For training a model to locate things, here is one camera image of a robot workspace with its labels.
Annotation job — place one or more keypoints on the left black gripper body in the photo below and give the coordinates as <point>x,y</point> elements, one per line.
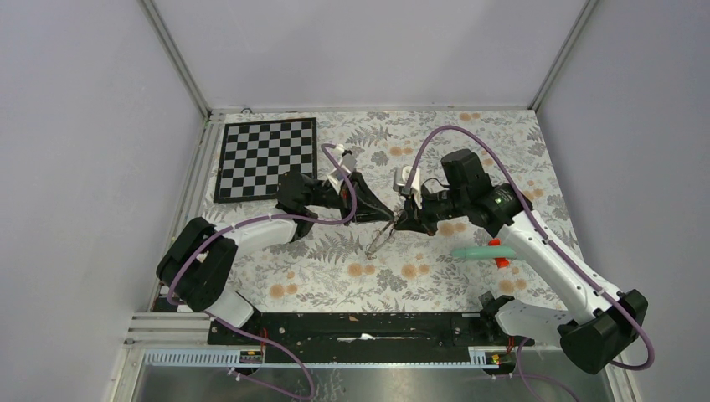
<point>326,195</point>

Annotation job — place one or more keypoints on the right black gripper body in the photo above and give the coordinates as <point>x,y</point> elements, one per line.
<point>439,205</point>

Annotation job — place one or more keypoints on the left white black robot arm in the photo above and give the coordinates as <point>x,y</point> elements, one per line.
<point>196,267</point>

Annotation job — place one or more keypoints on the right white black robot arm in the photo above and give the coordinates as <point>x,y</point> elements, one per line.
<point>599,321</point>

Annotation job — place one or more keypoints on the teal cylindrical tool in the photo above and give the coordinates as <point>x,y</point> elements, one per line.
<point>483,252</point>

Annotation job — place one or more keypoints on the floral table mat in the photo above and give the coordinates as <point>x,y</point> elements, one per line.
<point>328,271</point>

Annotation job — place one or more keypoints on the black white checkerboard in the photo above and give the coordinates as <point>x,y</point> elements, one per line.
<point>254,154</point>

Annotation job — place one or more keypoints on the orange plastic piece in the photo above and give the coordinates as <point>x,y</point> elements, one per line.
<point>501,261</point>

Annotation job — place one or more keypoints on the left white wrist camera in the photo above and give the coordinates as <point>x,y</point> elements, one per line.
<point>344,165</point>

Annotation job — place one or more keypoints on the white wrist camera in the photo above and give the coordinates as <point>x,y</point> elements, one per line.
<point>407,183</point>
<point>344,165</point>

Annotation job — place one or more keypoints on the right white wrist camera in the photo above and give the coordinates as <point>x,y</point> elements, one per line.
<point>407,183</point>

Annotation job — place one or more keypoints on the slotted cable duct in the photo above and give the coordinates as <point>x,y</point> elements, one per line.
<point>355,356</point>

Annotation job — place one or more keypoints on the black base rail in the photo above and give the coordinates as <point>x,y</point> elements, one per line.
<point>304,331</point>

